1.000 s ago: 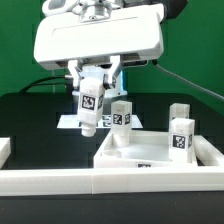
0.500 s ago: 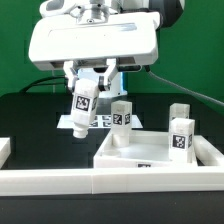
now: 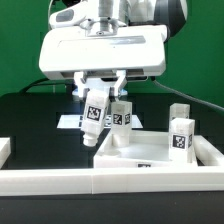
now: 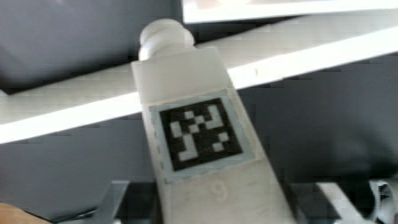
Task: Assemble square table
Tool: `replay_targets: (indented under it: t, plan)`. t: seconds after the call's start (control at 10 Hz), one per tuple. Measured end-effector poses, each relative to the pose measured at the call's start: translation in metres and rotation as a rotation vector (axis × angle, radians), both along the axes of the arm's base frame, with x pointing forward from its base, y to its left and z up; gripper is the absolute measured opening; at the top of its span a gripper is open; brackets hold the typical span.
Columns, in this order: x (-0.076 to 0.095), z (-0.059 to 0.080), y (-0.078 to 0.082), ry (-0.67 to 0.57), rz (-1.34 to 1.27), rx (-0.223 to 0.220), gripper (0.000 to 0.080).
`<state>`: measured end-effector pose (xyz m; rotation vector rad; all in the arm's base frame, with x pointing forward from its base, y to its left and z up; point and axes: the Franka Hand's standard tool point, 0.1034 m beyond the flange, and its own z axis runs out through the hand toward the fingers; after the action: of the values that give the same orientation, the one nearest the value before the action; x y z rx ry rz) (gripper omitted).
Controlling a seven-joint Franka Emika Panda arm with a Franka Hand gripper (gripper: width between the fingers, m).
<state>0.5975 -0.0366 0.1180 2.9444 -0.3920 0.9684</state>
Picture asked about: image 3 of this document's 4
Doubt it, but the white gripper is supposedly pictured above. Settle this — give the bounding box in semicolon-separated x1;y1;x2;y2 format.
39;25;167;100

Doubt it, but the white square table top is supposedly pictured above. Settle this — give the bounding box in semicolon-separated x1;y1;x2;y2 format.
93;130;197;168

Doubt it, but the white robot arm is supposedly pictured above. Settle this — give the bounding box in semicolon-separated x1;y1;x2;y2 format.
39;0;188;99

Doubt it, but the white U-shaped obstacle fence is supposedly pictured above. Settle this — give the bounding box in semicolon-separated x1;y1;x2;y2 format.
0;137;224;196

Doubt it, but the black cable bundle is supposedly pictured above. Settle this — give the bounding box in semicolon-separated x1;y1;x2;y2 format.
19;77;74;94

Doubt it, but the white marker base plate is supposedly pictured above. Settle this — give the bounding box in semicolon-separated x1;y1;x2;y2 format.
56;114;144;129

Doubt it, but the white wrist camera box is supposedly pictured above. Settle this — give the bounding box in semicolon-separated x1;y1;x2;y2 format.
49;7;86;29

